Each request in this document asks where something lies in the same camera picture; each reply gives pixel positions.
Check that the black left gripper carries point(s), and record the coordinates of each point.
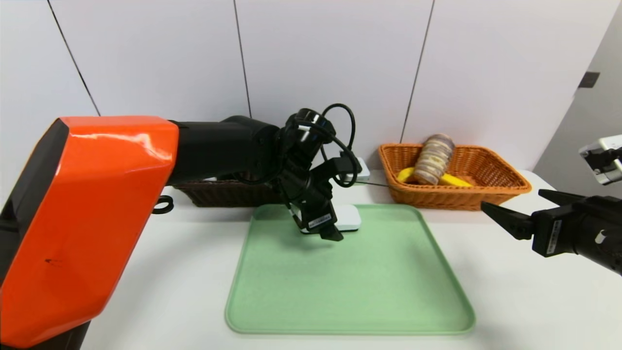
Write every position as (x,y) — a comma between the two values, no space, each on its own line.
(319,221)

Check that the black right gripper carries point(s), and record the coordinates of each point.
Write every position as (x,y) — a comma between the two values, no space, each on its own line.
(549,236)

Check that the white router box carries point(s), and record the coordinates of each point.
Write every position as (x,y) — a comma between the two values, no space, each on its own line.
(351,218)

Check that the yellow banana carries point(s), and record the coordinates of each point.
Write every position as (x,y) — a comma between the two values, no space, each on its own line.
(457,181)

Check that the striped twisted bread loaf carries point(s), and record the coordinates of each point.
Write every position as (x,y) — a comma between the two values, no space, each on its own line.
(433,160)

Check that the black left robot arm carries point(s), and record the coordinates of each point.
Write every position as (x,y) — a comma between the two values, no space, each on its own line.
(97,218)

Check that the orange wicker basket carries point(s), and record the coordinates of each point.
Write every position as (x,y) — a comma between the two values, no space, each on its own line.
(461,199)

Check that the dark brown wicker basket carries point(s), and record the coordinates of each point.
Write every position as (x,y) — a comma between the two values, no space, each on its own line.
(228,194)

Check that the light green plastic tray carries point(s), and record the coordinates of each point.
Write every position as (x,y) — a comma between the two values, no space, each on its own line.
(350,287)

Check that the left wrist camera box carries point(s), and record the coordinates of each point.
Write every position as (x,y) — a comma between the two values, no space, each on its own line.
(363,170)

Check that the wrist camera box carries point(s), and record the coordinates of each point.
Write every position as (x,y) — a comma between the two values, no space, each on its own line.
(602,158)
(363,170)

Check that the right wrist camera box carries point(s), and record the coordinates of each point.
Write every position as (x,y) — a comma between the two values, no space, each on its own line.
(602,158)

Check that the dark wall bracket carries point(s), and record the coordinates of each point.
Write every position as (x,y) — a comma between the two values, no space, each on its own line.
(588,80)

